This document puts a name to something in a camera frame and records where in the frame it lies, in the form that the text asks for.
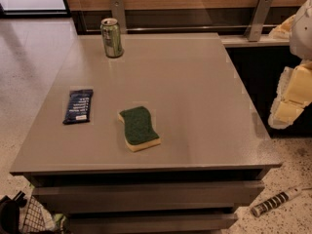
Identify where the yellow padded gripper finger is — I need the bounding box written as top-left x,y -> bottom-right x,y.
269,15 -> 294,39
268,60 -> 312,130

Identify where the green soda can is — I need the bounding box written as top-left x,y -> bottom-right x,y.
100,18 -> 124,58

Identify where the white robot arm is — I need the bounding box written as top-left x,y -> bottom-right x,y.
268,0 -> 312,130

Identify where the green and yellow sponge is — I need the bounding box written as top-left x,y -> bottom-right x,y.
118,106 -> 161,152

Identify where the grey drawer cabinet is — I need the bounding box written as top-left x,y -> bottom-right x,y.
11,33 -> 281,234

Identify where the dark blue snack bar wrapper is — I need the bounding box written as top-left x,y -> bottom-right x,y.
62,89 -> 94,125

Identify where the black object bottom left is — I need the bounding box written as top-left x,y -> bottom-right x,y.
0,191 -> 27,234

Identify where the horizontal metal rail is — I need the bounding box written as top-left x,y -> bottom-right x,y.
85,24 -> 277,33

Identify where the right metal wall bracket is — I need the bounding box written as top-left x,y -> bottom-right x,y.
245,0 -> 273,42

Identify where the metal wall bracket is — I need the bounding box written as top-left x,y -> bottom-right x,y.
109,0 -> 127,34
245,0 -> 273,42

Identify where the left metal wall bracket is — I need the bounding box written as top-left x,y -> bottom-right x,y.
109,0 -> 127,34

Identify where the wire mesh basket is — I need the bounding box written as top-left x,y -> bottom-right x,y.
19,196 -> 55,234

